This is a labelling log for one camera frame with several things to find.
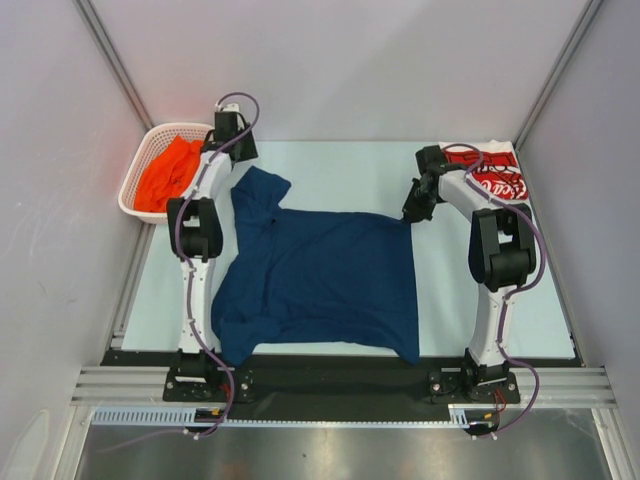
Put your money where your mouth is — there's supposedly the blue t shirt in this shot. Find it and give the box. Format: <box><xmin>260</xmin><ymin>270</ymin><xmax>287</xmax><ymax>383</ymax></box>
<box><xmin>211</xmin><ymin>167</ymin><xmax>420</xmax><ymax>365</ymax></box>

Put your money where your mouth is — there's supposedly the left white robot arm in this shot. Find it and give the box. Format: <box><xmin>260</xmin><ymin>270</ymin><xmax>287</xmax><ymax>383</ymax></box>
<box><xmin>163</xmin><ymin>104</ymin><xmax>257</xmax><ymax>402</ymax></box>

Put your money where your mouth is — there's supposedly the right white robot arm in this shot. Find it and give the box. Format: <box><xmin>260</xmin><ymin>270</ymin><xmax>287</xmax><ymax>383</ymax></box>
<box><xmin>402</xmin><ymin>143</ymin><xmax>546</xmax><ymax>403</ymax></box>

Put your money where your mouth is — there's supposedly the white plastic laundry basket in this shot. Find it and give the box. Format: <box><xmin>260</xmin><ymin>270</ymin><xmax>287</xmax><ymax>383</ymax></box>
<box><xmin>118</xmin><ymin>122</ymin><xmax>213</xmax><ymax>225</ymax></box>

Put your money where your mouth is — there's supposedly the orange t shirt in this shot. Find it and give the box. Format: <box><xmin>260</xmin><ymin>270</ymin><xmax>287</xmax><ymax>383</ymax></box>
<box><xmin>134</xmin><ymin>136</ymin><xmax>204</xmax><ymax>213</ymax></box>

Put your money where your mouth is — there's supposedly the red folded Coca-Cola t shirt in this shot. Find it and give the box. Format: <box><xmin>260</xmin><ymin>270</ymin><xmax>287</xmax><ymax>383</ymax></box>
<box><xmin>439</xmin><ymin>140</ymin><xmax>529</xmax><ymax>202</ymax></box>

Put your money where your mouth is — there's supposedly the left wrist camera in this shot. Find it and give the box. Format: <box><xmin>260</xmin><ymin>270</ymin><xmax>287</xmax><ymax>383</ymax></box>
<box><xmin>214</xmin><ymin>102</ymin><xmax>241</xmax><ymax>113</ymax></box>

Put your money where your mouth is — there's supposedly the left corner aluminium post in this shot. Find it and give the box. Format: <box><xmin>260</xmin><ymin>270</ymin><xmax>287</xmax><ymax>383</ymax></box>
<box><xmin>72</xmin><ymin>0</ymin><xmax>154</xmax><ymax>131</ymax></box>

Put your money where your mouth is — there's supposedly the corner aluminium post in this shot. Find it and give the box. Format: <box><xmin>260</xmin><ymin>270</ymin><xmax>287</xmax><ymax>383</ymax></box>
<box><xmin>513</xmin><ymin>0</ymin><xmax>605</xmax><ymax>151</ymax></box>
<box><xmin>72</xmin><ymin>0</ymin><xmax>154</xmax><ymax>131</ymax></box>

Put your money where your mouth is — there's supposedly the aluminium extrusion rail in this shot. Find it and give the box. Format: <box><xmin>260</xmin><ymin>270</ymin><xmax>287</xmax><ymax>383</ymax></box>
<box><xmin>71</xmin><ymin>366</ymin><xmax>616</xmax><ymax>408</ymax></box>

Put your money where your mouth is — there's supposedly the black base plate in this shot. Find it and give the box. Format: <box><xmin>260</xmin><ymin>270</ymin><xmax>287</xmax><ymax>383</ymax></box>
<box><xmin>99</xmin><ymin>347</ymin><xmax>581</xmax><ymax>424</ymax></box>

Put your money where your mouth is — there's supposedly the right corner aluminium post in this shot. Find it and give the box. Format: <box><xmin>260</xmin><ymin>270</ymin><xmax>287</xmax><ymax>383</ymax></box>
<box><xmin>513</xmin><ymin>0</ymin><xmax>605</xmax><ymax>151</ymax></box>

